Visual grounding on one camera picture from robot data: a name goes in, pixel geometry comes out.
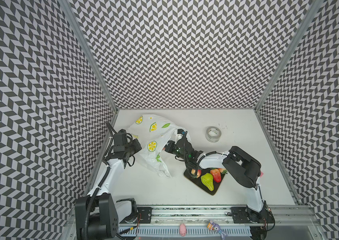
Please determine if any clear packing tape roll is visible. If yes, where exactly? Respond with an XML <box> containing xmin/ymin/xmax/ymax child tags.
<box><xmin>205</xmin><ymin>127</ymin><xmax>222</xmax><ymax>143</ymax></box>

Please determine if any aluminium corner post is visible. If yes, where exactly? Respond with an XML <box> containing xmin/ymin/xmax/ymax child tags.
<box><xmin>58</xmin><ymin>0</ymin><xmax>118</xmax><ymax>113</ymax></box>
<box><xmin>254</xmin><ymin>0</ymin><xmax>324</xmax><ymax>113</ymax></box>

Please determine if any white lemon-print plastic bag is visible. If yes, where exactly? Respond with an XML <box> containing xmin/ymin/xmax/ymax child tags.
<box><xmin>126</xmin><ymin>114</ymin><xmax>186</xmax><ymax>178</ymax></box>

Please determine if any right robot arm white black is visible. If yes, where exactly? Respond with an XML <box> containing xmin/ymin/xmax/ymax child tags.
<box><xmin>163</xmin><ymin>132</ymin><xmax>275</xmax><ymax>225</ymax></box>

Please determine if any green fake fruit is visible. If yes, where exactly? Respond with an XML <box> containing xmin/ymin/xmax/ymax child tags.
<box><xmin>200</xmin><ymin>173</ymin><xmax>214</xmax><ymax>192</ymax></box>

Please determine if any red fake strawberry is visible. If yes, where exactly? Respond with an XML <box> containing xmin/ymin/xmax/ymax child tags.
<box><xmin>218</xmin><ymin>168</ymin><xmax>228</xmax><ymax>175</ymax></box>
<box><xmin>210</xmin><ymin>169</ymin><xmax>222</xmax><ymax>183</ymax></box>

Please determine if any small red fake fruit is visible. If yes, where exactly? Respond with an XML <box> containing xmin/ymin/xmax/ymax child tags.
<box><xmin>190</xmin><ymin>169</ymin><xmax>201</xmax><ymax>179</ymax></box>

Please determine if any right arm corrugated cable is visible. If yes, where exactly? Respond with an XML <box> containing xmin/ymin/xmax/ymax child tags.
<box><xmin>184</xmin><ymin>149</ymin><xmax>227</xmax><ymax>179</ymax></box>

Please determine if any pink toy figure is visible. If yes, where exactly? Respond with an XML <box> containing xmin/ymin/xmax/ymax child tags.
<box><xmin>179</xmin><ymin>224</ymin><xmax>187</xmax><ymax>237</ymax></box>

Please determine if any aluminium corner post left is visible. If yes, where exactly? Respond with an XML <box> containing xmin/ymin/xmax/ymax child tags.
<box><xmin>58</xmin><ymin>0</ymin><xmax>118</xmax><ymax>113</ymax></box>

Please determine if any purple toy figure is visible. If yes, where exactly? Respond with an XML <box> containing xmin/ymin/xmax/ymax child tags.
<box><xmin>207</xmin><ymin>220</ymin><xmax>227</xmax><ymax>240</ymax></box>

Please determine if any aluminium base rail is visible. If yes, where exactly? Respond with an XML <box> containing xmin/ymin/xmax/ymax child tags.
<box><xmin>109</xmin><ymin>204</ymin><xmax>320</xmax><ymax>226</ymax></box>

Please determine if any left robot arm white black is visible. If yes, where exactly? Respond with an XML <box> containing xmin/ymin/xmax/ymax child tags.
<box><xmin>75</xmin><ymin>129</ymin><xmax>142</xmax><ymax>240</ymax></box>

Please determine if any aluminium corner post right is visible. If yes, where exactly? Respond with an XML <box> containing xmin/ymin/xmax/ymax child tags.
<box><xmin>254</xmin><ymin>0</ymin><xmax>324</xmax><ymax>113</ymax></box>

